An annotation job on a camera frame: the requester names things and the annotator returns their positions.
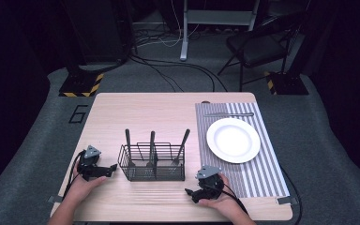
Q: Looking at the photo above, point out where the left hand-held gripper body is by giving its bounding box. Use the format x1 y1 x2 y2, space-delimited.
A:
76 144 114 182

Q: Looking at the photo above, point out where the black floor cable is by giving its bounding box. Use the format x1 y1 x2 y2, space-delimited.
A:
128 54 229 94

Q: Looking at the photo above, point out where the black dark cabinet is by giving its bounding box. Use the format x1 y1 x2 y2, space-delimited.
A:
59 0 136 68

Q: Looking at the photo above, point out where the white round plate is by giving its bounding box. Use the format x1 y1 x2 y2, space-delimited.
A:
205 117 262 165

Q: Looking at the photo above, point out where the person's right hand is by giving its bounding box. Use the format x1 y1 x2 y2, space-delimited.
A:
198 173 243 217

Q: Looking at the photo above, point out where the right hand-held gripper cable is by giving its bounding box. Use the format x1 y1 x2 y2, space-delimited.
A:
220 182 250 218

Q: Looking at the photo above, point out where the black folding chair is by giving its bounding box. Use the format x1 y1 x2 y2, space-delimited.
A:
217 12 302 92

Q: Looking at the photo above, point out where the left hand-held gripper cable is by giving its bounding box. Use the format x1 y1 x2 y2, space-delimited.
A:
62 149 87 201

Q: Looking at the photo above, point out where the black cable beside table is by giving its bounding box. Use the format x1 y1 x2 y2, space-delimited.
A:
278 164 304 225

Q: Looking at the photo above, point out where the white metal stand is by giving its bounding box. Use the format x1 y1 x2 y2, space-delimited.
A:
179 0 261 62

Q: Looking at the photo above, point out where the grey striped placemat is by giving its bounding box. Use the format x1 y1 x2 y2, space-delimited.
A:
194 101 292 199

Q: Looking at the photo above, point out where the person's left hand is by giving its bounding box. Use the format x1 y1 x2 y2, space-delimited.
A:
63 156 108 204

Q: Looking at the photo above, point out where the black-handled spoon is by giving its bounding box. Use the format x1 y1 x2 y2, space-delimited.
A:
145 130 157 168
124 127 136 168

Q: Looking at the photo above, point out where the silver table knife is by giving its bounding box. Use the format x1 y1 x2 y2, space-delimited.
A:
202 112 255 119

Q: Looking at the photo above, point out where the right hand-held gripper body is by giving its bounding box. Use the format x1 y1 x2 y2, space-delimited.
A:
190 165 225 202

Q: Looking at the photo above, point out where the black-handled fork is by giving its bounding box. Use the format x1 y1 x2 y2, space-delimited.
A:
171 127 191 167

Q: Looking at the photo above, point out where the hand-held gripper cable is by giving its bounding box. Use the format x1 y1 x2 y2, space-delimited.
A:
220 182 250 218
62 149 87 201

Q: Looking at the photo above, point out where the grey table edge clip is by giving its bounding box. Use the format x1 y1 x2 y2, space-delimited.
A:
46 195 65 204
276 196 299 206

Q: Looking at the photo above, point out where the black wire cutlery basket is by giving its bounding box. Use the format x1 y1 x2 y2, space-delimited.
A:
117 142 187 183

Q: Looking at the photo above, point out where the black base with yellow stripes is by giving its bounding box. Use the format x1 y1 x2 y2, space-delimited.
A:
263 70 310 96
58 71 105 98

